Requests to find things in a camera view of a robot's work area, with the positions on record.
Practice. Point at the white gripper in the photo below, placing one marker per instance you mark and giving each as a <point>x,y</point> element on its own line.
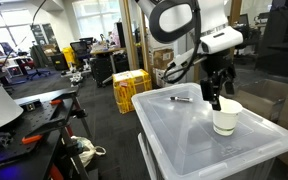
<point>222,40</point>

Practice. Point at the white paper cup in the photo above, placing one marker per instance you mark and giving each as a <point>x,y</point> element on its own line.
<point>227,120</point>

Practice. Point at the black marker pen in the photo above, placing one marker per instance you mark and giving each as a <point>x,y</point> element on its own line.
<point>182,99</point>

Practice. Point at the clear plastic storage bin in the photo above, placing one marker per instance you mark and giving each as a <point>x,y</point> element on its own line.
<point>144,153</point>
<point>190,140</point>

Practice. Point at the white cardboard box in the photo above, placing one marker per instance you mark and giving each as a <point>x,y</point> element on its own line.
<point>160,78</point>

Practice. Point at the brown cardboard box with label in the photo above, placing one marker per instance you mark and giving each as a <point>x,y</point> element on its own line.
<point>160,58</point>

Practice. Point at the yellow wrapped box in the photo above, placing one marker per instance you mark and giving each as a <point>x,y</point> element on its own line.
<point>130,90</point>

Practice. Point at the wooden desk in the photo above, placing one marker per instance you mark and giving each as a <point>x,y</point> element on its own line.
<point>107,50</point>

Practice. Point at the black case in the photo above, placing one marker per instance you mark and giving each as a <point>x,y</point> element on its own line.
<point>101,71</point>

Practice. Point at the black office chair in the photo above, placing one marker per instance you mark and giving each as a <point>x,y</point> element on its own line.
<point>80,50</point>

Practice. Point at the white plastic bag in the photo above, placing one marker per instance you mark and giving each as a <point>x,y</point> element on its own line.
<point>87,150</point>

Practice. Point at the yellow cabinet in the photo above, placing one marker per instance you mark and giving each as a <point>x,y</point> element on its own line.
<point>69,56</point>

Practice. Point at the blue office chair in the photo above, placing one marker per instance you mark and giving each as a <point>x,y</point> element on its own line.
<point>37,70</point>

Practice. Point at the black perforated table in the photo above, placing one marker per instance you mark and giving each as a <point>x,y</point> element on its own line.
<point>34,120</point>

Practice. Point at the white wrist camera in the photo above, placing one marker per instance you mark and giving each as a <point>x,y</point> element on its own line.
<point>185,60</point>

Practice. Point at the wooden post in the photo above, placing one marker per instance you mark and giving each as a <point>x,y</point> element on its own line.
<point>129,33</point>

